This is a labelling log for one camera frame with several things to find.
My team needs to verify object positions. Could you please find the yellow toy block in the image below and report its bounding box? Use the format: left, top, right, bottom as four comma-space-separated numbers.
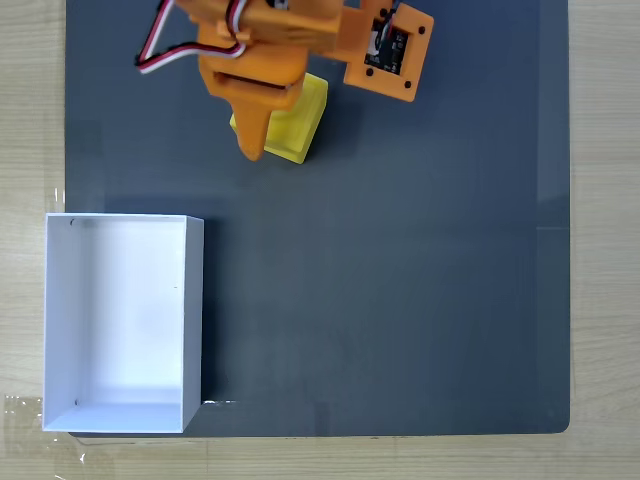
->
229, 72, 330, 166

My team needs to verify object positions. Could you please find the white open cardboard box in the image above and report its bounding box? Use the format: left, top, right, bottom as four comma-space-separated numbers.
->
42, 213, 205, 434

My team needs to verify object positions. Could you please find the dark gray table mat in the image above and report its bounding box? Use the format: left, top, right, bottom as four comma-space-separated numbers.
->
64, 0, 572, 439

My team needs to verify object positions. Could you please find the white red black servo cable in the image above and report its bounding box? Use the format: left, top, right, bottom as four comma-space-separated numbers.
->
134, 0, 249, 76

